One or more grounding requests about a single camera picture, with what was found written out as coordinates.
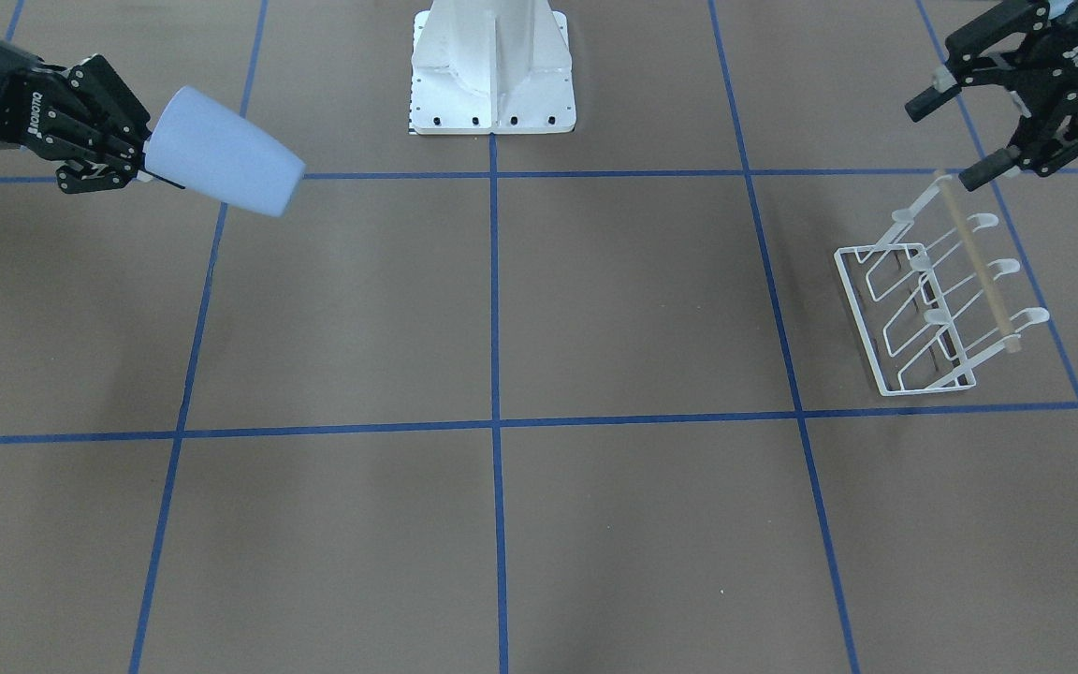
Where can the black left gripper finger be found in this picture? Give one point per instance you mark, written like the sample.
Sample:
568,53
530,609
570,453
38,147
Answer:
972,55
1044,142

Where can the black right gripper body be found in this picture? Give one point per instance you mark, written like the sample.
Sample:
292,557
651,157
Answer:
17,101

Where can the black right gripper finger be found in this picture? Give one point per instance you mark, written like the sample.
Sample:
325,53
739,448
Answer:
105,109
87,170

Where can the blue plastic cup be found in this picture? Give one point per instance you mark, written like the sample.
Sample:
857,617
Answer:
199,144

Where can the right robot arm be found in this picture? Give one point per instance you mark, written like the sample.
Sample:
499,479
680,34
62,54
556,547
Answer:
81,118

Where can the white cup holder rack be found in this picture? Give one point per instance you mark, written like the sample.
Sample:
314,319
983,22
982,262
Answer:
928,304

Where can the white pedestal column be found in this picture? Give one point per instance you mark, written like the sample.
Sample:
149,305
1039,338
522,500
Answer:
491,67

